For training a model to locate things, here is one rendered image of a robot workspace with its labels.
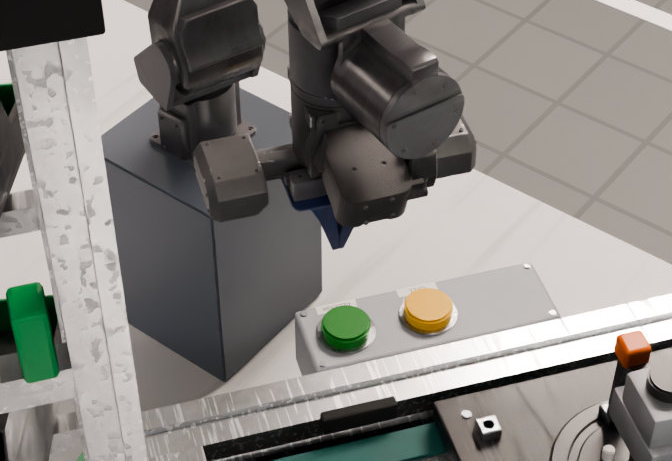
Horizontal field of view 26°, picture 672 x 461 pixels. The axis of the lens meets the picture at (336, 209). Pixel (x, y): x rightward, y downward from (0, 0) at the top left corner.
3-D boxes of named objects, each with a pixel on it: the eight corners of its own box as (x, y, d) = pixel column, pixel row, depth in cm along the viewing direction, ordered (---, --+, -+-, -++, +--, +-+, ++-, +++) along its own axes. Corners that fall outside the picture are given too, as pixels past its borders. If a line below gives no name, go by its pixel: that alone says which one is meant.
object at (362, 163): (303, 107, 93) (336, 167, 88) (407, 86, 95) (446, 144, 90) (305, 181, 97) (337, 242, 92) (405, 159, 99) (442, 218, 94)
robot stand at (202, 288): (209, 228, 141) (195, 63, 127) (323, 292, 135) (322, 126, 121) (108, 312, 133) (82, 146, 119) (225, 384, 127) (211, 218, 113)
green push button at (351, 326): (315, 326, 119) (315, 309, 118) (362, 316, 120) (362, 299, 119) (329, 361, 117) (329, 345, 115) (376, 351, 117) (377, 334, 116)
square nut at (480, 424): (474, 426, 110) (474, 418, 109) (494, 422, 110) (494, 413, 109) (481, 443, 108) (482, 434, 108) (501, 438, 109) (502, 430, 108)
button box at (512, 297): (294, 358, 124) (293, 308, 119) (525, 307, 128) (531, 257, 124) (316, 420, 119) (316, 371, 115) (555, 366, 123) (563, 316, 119)
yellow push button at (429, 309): (397, 308, 121) (397, 291, 119) (442, 298, 122) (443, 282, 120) (412, 343, 118) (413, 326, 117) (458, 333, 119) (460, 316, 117)
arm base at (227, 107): (199, 101, 124) (195, 44, 119) (258, 131, 121) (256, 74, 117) (143, 144, 120) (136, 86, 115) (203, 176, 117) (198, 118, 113)
